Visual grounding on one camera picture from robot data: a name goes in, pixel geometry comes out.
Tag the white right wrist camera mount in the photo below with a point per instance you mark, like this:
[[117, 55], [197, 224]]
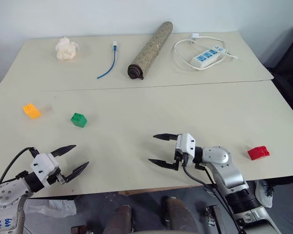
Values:
[[186, 146]]

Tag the red toy brick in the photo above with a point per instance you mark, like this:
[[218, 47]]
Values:
[[258, 152]]

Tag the dark metal bracket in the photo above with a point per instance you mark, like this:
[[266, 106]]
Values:
[[213, 218]]

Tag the white power strip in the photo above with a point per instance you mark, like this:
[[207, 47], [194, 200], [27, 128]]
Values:
[[179, 46], [207, 56]]

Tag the rolled brown mat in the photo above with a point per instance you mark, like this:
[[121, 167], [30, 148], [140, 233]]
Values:
[[150, 50]]

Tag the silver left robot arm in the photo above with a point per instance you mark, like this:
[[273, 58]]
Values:
[[5, 197]]

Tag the green toy brick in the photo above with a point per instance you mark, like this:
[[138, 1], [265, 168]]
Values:
[[78, 119]]

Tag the white crumpled cloth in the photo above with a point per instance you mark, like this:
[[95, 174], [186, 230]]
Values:
[[66, 50]]

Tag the orange toy brick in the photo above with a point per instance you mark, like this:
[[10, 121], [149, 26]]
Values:
[[32, 111]]

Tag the white sneaker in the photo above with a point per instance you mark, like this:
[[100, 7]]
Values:
[[264, 193]]

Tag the dark brown rounded shape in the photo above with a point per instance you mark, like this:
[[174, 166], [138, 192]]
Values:
[[178, 217], [120, 219]]

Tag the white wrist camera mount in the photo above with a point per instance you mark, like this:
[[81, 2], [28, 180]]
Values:
[[186, 146], [44, 163]]

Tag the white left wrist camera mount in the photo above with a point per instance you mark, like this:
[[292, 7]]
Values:
[[44, 163]]

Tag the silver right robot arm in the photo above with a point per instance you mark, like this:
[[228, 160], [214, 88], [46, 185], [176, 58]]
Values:
[[230, 174]]

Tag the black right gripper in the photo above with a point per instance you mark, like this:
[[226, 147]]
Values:
[[177, 156]]

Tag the clear plastic bag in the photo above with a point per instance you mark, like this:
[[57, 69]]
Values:
[[50, 208]]

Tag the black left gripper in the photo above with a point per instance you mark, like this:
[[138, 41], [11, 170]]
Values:
[[54, 180]]

